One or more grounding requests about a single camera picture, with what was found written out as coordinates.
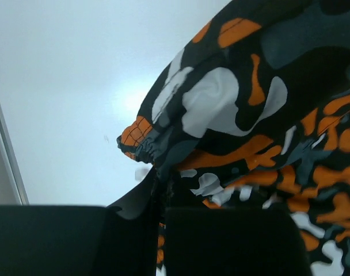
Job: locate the aluminium table edge rail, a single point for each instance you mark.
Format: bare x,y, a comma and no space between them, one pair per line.
12,190

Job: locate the orange camouflage shorts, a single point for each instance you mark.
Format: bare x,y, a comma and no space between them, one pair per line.
255,111

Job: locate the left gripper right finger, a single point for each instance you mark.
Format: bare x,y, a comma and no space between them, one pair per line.
231,241

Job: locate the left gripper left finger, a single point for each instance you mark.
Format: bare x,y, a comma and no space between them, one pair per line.
120,239

